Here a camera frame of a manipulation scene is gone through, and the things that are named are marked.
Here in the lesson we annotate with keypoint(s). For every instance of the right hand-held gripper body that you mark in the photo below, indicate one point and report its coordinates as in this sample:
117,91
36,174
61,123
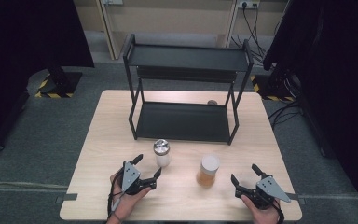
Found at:
270,188

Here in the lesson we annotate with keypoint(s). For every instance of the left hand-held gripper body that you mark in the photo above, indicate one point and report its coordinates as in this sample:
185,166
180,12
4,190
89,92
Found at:
130,177

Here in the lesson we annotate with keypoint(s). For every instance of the silver-lidded glass jar white powder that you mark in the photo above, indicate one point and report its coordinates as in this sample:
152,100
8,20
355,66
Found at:
162,153

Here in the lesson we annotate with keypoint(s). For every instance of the white-lidded jar amber contents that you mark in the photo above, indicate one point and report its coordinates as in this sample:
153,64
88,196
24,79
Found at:
209,170

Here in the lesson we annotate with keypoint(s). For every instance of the black metal two-tier rack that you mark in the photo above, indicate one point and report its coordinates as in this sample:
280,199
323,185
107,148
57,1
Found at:
183,121

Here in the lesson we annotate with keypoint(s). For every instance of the person's left hand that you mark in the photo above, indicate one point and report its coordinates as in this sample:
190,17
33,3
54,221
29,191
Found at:
127,203

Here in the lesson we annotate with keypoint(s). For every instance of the person's right hand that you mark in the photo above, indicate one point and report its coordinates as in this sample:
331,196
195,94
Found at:
262,215

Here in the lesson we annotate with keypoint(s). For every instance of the grey tape strip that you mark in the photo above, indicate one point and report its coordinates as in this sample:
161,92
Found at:
296,198
66,198

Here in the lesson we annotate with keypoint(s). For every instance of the small round grey object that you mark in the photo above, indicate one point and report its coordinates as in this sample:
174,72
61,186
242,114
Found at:
212,102

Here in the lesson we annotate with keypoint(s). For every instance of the black stand base yellow stripes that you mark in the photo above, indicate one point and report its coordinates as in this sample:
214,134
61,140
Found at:
59,84
272,88

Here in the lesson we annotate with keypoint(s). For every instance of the black curtain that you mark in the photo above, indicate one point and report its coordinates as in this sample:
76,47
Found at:
338,77
28,46

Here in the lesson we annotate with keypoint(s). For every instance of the beige wooden cabinet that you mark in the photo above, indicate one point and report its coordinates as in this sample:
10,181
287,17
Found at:
174,18

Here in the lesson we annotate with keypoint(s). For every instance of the white wall socket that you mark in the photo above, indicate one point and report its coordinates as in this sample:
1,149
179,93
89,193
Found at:
248,3

